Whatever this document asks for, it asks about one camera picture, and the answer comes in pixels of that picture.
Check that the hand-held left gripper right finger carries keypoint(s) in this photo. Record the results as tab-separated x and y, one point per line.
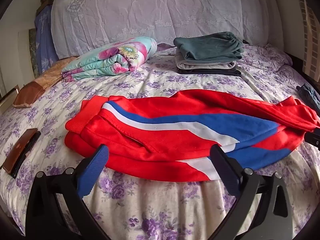
225	172

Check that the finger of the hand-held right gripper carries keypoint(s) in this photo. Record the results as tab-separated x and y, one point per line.
313	140

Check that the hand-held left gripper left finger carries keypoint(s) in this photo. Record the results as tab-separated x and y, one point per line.
93	172

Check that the red blue white pants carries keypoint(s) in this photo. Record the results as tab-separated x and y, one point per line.
155	145

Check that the dark blue grey cloth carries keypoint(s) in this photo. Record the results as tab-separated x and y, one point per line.
311	96

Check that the brown leather wallet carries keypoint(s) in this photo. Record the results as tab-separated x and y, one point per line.
18	152

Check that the folded black garment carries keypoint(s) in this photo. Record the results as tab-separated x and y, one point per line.
210	71

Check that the orange brown pillow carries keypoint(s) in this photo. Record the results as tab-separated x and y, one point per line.
40	85

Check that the purple floral bedsheet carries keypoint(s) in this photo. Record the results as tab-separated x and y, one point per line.
155	82

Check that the folded grey garment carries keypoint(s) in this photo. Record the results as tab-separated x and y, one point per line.
200	64

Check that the folded floral turquoise blanket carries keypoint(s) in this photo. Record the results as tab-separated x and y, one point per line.
112	57

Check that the folded teal green garment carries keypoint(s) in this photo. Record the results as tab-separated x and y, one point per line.
207	46

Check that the dark green patterned cushion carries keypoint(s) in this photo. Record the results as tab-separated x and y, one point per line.
33	52

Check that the blue patterned cloth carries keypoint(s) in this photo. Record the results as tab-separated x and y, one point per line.
45	45

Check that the lavender lace headboard cover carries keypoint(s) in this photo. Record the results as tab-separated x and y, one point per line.
155	12

